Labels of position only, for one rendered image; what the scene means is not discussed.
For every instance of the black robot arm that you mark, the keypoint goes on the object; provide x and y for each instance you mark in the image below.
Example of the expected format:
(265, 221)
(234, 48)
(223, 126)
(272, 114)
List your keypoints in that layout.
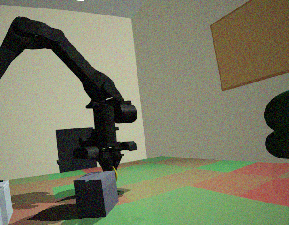
(25, 33)

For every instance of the dark green rectangular frame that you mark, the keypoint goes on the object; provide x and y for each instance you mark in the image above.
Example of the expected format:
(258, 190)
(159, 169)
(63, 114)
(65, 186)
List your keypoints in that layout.
(119, 192)

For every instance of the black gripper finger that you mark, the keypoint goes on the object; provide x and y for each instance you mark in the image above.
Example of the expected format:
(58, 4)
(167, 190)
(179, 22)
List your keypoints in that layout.
(116, 160)
(106, 163)

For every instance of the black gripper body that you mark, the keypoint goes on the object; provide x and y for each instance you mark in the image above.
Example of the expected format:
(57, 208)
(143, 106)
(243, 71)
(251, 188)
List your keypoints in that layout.
(105, 138)

